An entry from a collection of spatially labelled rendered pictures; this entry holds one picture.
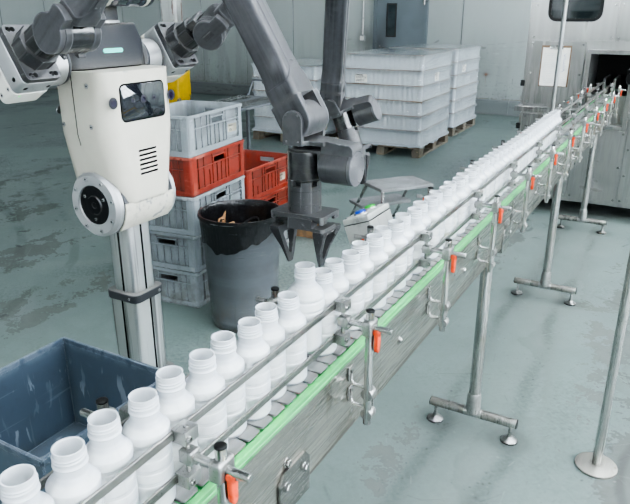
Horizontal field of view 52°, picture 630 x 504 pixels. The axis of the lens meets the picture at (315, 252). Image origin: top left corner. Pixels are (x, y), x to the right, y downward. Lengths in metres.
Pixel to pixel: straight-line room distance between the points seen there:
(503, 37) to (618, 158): 6.04
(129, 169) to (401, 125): 6.43
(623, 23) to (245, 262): 3.60
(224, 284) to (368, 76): 4.95
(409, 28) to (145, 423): 11.31
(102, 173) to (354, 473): 1.51
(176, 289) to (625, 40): 3.84
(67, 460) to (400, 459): 1.97
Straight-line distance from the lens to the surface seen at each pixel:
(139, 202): 1.62
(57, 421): 1.60
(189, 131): 3.54
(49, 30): 1.36
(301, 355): 1.14
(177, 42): 1.75
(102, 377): 1.48
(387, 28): 12.11
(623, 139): 5.76
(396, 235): 1.50
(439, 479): 2.57
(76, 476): 0.80
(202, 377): 0.93
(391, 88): 7.84
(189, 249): 3.72
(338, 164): 1.03
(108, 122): 1.54
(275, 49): 1.07
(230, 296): 3.42
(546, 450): 2.81
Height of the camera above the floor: 1.62
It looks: 20 degrees down
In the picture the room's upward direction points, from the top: straight up
